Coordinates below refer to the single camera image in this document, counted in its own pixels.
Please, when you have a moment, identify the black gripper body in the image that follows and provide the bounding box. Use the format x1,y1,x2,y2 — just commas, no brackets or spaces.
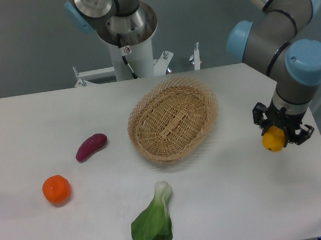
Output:
266,98,304,132

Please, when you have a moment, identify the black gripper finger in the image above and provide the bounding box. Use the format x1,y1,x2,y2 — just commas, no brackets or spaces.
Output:
283,124,314,146
252,102,271,136

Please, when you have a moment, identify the yellow mango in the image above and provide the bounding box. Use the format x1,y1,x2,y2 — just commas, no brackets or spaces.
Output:
262,126,285,152

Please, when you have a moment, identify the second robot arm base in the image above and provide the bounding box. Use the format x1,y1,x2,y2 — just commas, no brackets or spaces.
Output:
64,0,158,48

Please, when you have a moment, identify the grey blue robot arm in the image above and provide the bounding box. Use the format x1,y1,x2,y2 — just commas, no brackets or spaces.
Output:
226,0,321,152

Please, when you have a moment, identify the woven wicker basket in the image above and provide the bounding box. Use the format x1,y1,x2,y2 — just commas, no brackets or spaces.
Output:
127,77,218,163

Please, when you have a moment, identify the green bok choy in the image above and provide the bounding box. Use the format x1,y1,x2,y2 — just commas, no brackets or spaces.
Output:
131,181,173,240

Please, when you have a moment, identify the purple sweet potato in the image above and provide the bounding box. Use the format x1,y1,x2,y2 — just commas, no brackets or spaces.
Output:
76,133,108,162

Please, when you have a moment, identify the orange tangerine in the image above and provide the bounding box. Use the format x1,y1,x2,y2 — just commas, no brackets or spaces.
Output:
42,175,71,204

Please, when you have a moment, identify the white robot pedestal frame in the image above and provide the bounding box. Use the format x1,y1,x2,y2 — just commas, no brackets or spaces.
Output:
69,23,206,88

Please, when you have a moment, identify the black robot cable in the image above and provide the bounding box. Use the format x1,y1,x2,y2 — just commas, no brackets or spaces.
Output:
115,31,140,81

